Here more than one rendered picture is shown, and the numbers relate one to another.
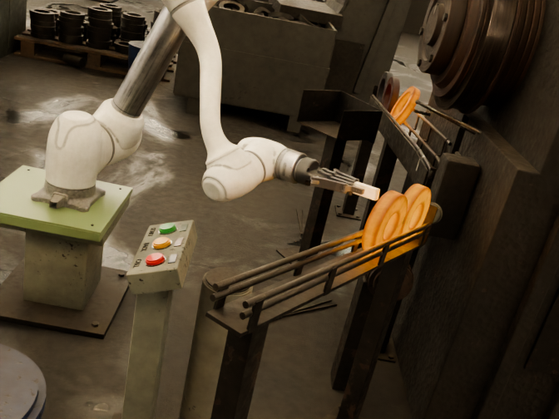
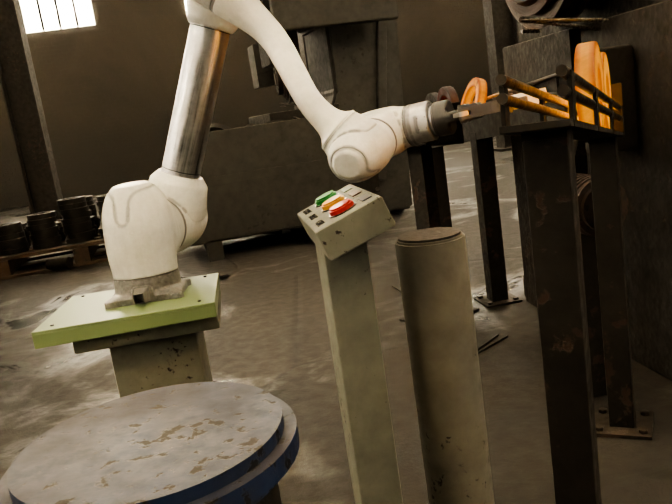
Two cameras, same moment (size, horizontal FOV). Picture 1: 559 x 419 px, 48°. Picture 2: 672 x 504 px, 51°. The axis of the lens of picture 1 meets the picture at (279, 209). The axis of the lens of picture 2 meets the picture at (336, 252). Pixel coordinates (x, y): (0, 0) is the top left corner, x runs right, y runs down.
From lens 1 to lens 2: 0.64 m
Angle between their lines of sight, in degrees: 13
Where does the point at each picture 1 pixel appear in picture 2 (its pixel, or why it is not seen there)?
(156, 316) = (363, 303)
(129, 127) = (193, 189)
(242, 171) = (373, 132)
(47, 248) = (146, 368)
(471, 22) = not seen: outside the picture
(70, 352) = not seen: hidden behind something
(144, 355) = (363, 373)
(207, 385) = (456, 394)
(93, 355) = not seen: hidden behind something
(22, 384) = (247, 400)
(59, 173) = (132, 258)
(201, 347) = (430, 339)
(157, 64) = (204, 97)
